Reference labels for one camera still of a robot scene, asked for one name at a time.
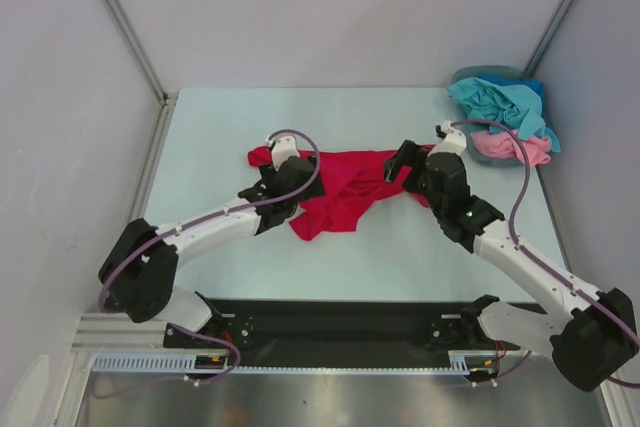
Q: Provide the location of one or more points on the pink t shirt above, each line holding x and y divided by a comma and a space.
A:
503, 146

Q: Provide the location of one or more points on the right aluminium frame post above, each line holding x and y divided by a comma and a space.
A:
550, 32

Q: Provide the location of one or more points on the grey plastic bin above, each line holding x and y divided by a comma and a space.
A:
486, 125

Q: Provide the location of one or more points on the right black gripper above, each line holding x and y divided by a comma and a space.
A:
407, 167

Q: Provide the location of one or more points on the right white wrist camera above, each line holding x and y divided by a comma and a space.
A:
452, 140

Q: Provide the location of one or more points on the left aluminium frame post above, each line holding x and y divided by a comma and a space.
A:
136, 50

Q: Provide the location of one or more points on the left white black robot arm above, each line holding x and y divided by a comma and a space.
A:
139, 274

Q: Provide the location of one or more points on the right light blue cable duct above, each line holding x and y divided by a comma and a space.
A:
484, 361

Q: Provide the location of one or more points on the red t shirt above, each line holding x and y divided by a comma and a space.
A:
353, 181

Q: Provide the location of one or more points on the dark blue t shirt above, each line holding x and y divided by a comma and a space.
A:
534, 84

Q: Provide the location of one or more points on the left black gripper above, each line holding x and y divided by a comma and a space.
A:
268, 172

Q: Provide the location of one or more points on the left light blue cable duct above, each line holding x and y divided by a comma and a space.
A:
159, 363

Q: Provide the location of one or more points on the light blue t shirt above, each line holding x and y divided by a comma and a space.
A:
515, 107

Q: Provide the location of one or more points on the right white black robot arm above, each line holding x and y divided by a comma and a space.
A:
587, 333

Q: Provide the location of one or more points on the light blue cable duct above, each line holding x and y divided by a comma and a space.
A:
484, 361
159, 363

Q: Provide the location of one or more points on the aluminium frame post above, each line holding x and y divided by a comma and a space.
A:
136, 50
550, 32

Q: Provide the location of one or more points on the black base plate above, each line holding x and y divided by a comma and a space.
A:
349, 335

